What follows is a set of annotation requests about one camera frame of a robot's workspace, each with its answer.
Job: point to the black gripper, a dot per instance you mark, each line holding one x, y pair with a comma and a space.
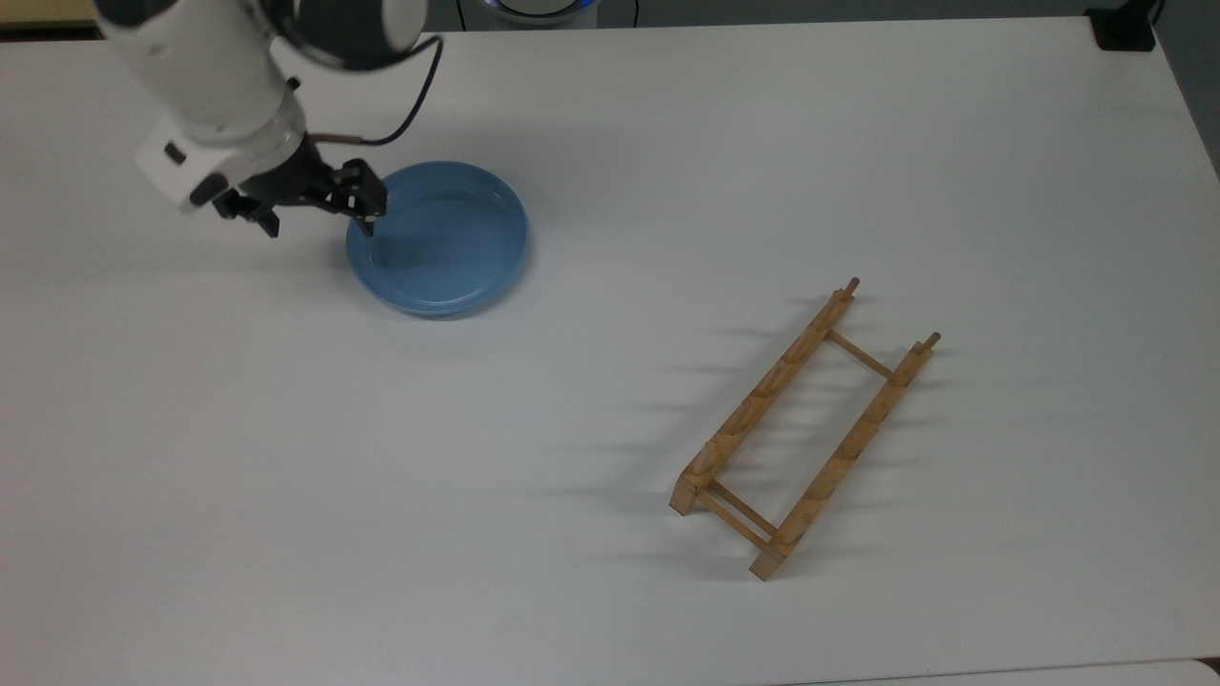
286, 181

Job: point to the blue round plate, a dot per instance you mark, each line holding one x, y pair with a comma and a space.
448, 248

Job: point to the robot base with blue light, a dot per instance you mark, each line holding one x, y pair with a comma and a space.
538, 10

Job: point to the wooden plate rack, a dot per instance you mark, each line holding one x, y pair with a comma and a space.
743, 419

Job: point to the yellow wooden board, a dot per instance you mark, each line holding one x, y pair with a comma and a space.
43, 11

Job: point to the black table clamp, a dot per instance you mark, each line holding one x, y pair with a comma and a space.
1123, 29

